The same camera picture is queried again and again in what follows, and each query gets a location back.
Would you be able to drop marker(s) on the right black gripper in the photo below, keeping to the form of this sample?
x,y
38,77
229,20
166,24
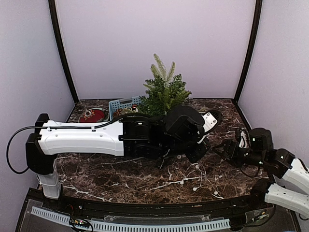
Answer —
x,y
232,154

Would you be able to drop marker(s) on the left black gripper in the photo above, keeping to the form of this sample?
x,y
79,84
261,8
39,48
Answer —
x,y
193,156

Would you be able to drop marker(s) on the white ball string lights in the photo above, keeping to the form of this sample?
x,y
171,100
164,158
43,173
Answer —
x,y
192,177

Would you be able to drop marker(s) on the small green christmas tree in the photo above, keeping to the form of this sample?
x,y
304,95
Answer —
x,y
164,91

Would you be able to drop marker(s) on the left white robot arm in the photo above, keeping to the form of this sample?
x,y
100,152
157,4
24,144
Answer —
x,y
50,138

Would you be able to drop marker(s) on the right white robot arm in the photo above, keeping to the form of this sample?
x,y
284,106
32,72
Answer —
x,y
285,166

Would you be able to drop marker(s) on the light blue plastic basket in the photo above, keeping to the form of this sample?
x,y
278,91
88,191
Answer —
x,y
121,104

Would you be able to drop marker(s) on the red floral plate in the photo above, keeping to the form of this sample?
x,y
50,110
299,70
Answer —
x,y
93,116

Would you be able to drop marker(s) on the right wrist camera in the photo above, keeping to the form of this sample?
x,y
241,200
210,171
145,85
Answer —
x,y
242,137

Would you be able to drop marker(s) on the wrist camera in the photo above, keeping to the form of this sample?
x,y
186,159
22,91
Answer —
x,y
210,121
242,137

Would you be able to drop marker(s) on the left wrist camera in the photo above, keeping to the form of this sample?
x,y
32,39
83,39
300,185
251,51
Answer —
x,y
210,121

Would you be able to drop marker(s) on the black table front rail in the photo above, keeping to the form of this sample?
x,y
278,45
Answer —
x,y
235,207

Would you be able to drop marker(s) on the white cable duct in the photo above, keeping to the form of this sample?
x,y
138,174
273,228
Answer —
x,y
118,224

